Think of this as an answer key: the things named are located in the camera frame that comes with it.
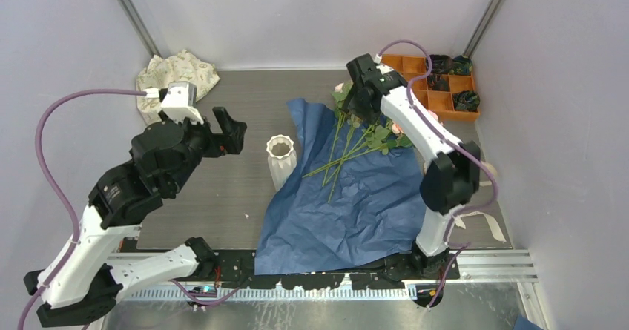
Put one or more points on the patterned cream cloth bag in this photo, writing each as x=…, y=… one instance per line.
x=183, y=66

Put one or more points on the beige printed ribbon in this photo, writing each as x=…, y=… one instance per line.
x=495, y=229

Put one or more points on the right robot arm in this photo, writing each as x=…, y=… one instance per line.
x=453, y=168

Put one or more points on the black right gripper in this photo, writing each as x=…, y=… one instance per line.
x=350, y=104

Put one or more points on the wooden compartment tray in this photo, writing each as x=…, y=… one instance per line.
x=437, y=101

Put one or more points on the blue wrapping paper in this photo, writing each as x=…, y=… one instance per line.
x=370, y=210

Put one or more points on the metal corner rail left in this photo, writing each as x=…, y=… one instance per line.
x=137, y=23

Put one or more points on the pink flower bouquet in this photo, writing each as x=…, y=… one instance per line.
x=355, y=150

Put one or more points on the white ribbed vase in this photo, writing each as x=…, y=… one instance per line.
x=281, y=158

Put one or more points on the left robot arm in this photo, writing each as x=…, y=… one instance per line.
x=163, y=157

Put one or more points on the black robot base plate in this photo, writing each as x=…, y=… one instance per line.
x=233, y=268

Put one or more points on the dark rolled fabric item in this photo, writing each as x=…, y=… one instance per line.
x=461, y=66
x=466, y=101
x=438, y=82
x=441, y=64

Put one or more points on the metal corner rail right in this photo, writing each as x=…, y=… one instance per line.
x=482, y=26

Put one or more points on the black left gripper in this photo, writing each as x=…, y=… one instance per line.
x=228, y=142

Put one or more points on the metal corner rail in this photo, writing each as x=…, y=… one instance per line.
x=482, y=26
x=137, y=23

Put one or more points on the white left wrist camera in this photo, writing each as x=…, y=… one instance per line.
x=177, y=102

